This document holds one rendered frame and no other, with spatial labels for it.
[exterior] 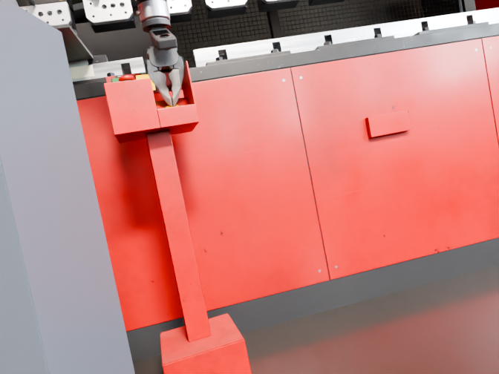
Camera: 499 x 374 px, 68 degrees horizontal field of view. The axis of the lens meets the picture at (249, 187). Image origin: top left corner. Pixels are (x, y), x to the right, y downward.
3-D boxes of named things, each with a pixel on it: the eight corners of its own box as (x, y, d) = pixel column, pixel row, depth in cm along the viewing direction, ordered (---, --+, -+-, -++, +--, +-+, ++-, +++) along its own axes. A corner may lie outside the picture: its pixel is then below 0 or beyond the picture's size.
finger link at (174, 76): (183, 107, 102) (176, 72, 101) (185, 104, 96) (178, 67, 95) (171, 108, 101) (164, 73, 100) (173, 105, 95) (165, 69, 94)
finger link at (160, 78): (171, 108, 101) (164, 73, 100) (173, 105, 95) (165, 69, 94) (160, 110, 100) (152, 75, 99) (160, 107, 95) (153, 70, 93)
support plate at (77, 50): (-3, 35, 97) (-5, 32, 97) (36, 66, 123) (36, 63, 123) (69, 27, 100) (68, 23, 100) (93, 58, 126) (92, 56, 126)
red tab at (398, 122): (371, 137, 127) (367, 116, 126) (368, 138, 129) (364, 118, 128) (411, 130, 129) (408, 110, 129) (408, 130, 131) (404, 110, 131)
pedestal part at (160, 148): (188, 343, 95) (145, 133, 92) (186, 334, 101) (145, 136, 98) (212, 335, 96) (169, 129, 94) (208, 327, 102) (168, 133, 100)
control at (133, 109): (113, 135, 86) (97, 56, 85) (119, 143, 101) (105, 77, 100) (199, 122, 91) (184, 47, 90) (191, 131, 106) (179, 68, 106)
